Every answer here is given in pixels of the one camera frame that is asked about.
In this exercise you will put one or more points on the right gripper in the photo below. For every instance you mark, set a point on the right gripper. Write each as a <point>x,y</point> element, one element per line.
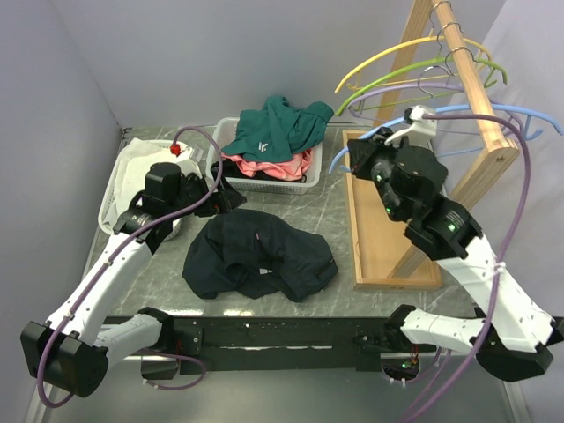
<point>363,153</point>

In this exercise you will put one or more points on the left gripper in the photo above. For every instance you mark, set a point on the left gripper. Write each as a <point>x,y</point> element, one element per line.
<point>223,201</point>

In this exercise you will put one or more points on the dark navy shorts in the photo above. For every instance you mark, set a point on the dark navy shorts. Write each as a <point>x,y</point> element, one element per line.
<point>255,253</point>

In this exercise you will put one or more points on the blue hanger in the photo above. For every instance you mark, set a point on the blue hanger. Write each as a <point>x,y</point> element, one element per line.
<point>527,112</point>

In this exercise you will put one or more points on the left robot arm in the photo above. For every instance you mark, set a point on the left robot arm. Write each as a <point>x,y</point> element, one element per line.
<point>70,350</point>

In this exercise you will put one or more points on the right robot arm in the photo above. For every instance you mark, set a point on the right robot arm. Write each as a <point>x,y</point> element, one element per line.
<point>511,339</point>

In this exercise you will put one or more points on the purple hanger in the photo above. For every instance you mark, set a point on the purple hanger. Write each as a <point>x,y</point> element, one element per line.
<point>450,89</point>

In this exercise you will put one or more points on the yellow hanger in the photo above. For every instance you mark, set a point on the yellow hanger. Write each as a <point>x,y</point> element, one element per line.
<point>361,66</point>

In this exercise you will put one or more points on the wooden hanger rack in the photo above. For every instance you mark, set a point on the wooden hanger rack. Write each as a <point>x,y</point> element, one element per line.
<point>382,257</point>

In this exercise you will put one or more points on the green hanger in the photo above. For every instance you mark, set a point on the green hanger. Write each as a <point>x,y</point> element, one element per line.
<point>424,64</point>

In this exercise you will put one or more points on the white cloth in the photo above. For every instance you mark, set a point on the white cloth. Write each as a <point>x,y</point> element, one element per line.
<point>132,172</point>

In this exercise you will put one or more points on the white basket with cloth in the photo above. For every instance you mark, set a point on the white basket with cloth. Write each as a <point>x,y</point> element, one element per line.
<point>114,194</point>

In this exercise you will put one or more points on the pink garment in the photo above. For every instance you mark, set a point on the pink garment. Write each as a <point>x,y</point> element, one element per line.
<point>293,170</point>

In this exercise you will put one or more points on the white laundry basket with clothes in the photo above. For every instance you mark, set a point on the white laundry basket with clothes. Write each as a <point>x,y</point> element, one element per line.
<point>224,133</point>

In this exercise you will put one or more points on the teal garment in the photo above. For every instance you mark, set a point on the teal garment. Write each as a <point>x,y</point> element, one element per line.
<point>278,131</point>

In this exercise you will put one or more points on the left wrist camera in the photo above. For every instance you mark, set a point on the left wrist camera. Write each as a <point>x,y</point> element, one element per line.
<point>188,159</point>

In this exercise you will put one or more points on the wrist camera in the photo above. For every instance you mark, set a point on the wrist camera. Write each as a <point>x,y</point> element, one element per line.
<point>188,159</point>
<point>420,131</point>

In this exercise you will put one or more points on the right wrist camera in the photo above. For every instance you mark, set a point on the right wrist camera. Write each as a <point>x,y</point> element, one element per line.
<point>420,131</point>

